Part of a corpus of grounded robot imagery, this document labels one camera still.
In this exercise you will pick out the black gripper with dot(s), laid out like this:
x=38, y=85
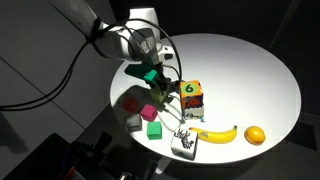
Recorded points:
x=161, y=71

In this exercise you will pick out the yellow-green small block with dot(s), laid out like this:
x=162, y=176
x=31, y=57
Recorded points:
x=158, y=96

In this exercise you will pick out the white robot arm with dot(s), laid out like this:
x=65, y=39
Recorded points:
x=113, y=40

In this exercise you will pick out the pink small block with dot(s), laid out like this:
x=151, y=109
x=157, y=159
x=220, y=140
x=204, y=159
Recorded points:
x=148, y=112

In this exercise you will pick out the green small block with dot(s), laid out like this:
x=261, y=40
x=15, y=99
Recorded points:
x=154, y=130

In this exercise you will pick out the grey small block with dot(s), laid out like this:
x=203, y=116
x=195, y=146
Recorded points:
x=134, y=122

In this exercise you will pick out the orange soft cube number six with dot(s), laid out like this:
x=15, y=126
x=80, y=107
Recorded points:
x=191, y=94

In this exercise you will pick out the white cube black scribble print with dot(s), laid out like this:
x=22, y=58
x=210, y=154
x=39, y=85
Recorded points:
x=184, y=143

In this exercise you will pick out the yellow banana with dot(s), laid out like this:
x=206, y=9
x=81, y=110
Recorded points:
x=216, y=136

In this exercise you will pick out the white table leg base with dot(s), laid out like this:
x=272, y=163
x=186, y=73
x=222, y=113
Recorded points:
x=163, y=165

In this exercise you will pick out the yellow lemon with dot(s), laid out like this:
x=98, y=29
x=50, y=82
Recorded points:
x=255, y=135

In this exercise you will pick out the purple clamp orange trigger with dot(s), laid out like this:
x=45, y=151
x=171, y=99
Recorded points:
x=68, y=163

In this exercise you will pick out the black platform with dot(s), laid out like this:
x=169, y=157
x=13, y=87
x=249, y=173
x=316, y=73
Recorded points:
x=30, y=160

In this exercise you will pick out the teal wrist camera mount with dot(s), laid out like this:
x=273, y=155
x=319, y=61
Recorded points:
x=141, y=71

